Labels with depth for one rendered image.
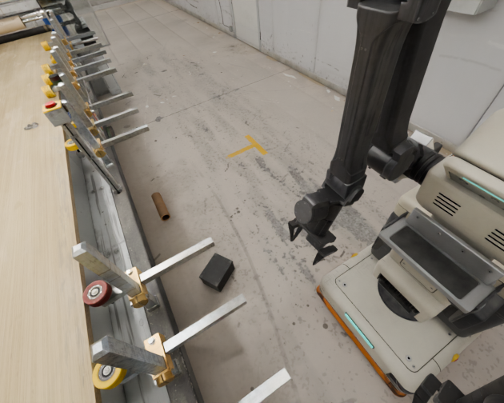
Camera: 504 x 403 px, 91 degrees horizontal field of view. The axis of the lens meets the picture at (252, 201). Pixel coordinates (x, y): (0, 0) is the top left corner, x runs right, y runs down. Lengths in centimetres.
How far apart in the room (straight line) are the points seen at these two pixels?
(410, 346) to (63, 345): 138
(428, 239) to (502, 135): 32
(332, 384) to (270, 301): 53
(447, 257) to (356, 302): 77
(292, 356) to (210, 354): 48
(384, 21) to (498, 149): 32
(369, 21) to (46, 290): 113
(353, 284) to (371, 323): 20
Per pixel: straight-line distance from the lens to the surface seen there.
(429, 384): 66
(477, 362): 196
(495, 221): 71
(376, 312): 151
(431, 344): 156
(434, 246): 81
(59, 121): 134
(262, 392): 82
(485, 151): 61
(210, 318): 90
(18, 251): 133
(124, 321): 125
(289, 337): 169
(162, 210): 223
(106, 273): 84
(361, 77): 45
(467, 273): 81
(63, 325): 103
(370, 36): 43
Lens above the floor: 166
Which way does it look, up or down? 50 degrees down
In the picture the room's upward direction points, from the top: 9 degrees counter-clockwise
